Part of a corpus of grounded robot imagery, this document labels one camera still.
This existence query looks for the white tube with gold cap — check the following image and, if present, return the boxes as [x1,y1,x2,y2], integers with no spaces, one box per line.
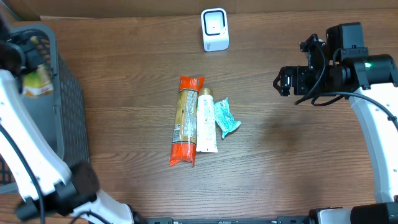
[196,88,218,153]

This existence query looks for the white barcode scanner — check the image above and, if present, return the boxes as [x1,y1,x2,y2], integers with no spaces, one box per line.
[201,8,229,52]

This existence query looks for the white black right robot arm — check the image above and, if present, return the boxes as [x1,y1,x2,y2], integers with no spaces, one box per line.
[273,22,397,224]

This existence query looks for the grey plastic shopping basket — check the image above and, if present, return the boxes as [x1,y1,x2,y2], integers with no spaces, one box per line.
[1,24,90,199]

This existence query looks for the orange spaghetti pack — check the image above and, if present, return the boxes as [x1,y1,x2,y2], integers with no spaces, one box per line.
[169,76,205,166]

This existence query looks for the green yellow snack pouch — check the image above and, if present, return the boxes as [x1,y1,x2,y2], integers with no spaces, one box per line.
[22,64,53,97]

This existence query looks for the teal snack packet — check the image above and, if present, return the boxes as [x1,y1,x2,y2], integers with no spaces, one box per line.
[215,98,241,139]

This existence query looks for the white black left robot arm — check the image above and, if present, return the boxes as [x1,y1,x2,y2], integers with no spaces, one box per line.
[1,22,142,223]

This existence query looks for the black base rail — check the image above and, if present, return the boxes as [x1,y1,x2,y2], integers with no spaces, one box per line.
[146,216,311,224]

